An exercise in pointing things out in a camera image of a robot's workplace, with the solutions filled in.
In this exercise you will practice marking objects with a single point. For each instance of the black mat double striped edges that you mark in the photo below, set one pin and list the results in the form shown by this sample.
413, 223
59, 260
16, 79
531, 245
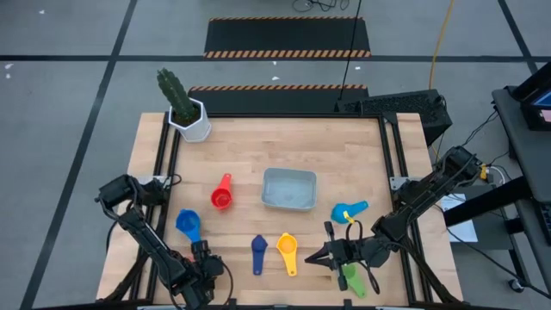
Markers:
284, 36

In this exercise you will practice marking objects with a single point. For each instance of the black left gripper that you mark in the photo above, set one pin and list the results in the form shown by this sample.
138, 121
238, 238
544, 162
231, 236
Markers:
208, 267

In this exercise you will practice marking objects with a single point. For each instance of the large blue measuring cup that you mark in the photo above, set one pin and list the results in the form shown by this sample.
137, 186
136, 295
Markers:
188, 224

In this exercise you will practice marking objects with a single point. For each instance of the red measuring cup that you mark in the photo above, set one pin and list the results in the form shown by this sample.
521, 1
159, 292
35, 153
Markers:
221, 199

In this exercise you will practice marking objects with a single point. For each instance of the green cactus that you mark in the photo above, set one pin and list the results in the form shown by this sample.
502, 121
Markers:
174, 92

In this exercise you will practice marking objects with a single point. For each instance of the black computer case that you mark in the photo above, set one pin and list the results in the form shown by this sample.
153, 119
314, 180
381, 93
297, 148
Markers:
400, 105

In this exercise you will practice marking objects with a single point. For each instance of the black laptop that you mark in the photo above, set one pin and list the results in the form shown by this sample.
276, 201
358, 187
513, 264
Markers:
531, 86

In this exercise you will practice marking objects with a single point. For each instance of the yellow power plug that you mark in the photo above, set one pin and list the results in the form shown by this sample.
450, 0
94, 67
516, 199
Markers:
484, 172

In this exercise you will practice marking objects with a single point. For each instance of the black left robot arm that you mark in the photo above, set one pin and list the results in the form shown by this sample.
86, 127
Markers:
146, 232

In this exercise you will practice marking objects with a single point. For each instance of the green measuring cup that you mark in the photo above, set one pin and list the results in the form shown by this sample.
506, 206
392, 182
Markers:
355, 280

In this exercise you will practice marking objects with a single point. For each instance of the grey plastic basket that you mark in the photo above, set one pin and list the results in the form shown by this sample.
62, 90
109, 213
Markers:
288, 191

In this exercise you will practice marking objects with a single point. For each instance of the small navy measuring cup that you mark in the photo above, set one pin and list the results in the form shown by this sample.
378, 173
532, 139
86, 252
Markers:
259, 245

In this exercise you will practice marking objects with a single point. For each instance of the black mat single striped edge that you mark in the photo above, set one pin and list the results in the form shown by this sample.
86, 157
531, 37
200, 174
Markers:
275, 101

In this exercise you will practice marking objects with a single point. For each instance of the yellow measuring cup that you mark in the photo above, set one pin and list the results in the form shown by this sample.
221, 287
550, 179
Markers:
286, 246

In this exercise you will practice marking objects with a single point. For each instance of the dark grey side desk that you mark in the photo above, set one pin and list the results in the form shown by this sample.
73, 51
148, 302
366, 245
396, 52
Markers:
529, 146

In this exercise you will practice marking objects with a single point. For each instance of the teal measuring cup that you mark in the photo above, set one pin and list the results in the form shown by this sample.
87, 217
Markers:
340, 213

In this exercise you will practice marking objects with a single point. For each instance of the white hexagonal plant pot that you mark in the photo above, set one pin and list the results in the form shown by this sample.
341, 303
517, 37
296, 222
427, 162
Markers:
198, 131

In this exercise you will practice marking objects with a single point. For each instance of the white paper sheet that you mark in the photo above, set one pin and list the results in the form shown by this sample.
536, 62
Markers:
465, 232

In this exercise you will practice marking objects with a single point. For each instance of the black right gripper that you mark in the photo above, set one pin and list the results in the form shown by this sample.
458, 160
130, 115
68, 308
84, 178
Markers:
353, 252

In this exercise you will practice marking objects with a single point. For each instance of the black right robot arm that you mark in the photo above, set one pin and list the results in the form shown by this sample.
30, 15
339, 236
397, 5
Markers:
422, 196

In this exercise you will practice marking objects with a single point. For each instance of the black caster wheel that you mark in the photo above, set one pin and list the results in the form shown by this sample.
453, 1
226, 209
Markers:
515, 285

